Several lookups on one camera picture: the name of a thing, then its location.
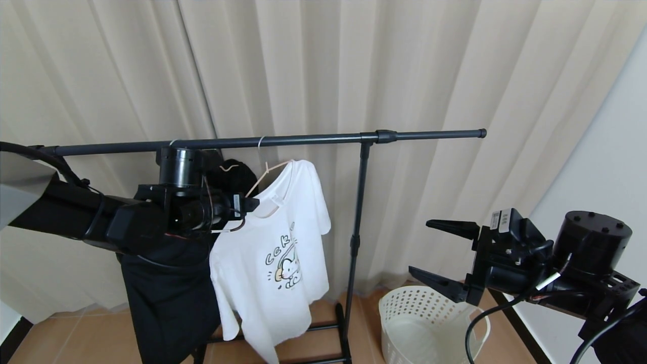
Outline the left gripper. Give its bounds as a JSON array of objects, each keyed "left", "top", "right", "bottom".
[{"left": 171, "top": 190, "right": 261, "bottom": 232}]

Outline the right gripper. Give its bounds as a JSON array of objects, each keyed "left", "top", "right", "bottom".
[{"left": 408, "top": 219, "right": 552, "bottom": 307}]

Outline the black garment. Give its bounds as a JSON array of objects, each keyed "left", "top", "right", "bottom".
[{"left": 120, "top": 159, "right": 259, "bottom": 364}]

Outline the white garment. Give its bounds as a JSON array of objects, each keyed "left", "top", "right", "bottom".
[{"left": 209, "top": 159, "right": 332, "bottom": 364}]

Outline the white laundry basket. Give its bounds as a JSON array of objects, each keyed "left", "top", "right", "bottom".
[{"left": 379, "top": 286, "right": 491, "bottom": 364}]

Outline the black clothes rack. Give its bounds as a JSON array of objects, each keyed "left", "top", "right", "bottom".
[{"left": 30, "top": 129, "right": 487, "bottom": 364}]

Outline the beige curtain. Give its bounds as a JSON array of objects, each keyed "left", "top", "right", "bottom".
[{"left": 0, "top": 0, "right": 647, "bottom": 324}]

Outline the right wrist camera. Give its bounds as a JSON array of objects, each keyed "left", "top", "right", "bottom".
[{"left": 489, "top": 208, "right": 554, "bottom": 266}]

